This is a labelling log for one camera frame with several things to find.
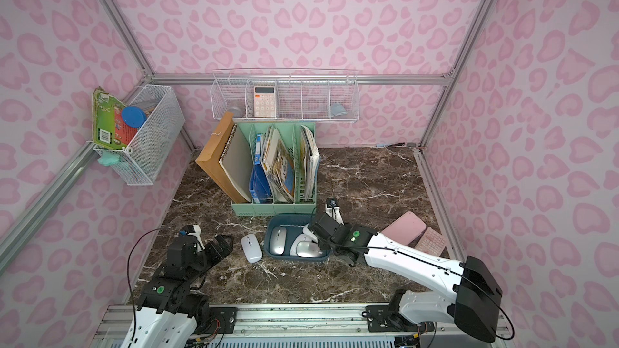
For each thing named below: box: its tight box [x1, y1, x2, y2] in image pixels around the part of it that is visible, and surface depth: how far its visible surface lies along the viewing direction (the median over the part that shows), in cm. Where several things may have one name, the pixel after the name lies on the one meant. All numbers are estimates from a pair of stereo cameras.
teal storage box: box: [264, 212, 332, 262], surface depth 90 cm
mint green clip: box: [96, 150, 121, 167], surface depth 65 cm
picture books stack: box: [260, 125, 295, 204], surface depth 89 cm
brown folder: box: [195, 111, 252, 204], surface depth 79 cm
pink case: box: [380, 211, 428, 247], surface depth 94 cm
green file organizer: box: [230, 122, 317, 217], surface depth 94 cm
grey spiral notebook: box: [219, 123, 253, 203], surface depth 90 cm
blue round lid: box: [120, 106, 148, 129], surface depth 77 cm
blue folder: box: [249, 134, 274, 204], surface depth 92 cm
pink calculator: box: [414, 226, 447, 257], surface depth 90 cm
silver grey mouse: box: [295, 240, 324, 258], surface depth 88 cm
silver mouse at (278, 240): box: [269, 226, 287, 256], surface depth 90 cm
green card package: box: [91, 86, 138, 150], surface depth 72 cm
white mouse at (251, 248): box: [240, 232, 263, 264], surface depth 88 cm
